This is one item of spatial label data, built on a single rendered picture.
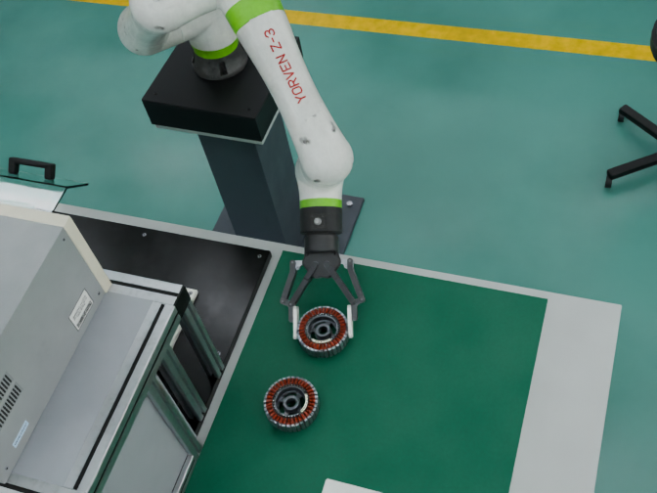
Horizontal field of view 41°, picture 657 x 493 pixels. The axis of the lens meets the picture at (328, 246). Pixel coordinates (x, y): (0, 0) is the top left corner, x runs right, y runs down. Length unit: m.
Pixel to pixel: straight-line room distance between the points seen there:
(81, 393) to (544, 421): 0.88
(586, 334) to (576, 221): 1.14
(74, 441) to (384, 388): 0.65
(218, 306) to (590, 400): 0.81
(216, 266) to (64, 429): 0.66
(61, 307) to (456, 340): 0.82
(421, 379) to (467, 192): 1.33
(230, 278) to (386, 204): 1.14
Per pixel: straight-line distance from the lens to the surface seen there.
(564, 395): 1.83
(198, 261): 2.06
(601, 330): 1.91
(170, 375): 1.68
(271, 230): 2.78
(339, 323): 1.87
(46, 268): 1.47
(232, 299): 1.97
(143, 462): 1.65
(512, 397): 1.82
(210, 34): 2.27
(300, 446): 1.80
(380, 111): 3.34
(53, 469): 1.51
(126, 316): 1.60
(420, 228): 2.97
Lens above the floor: 2.38
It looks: 54 degrees down
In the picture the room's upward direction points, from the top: 13 degrees counter-clockwise
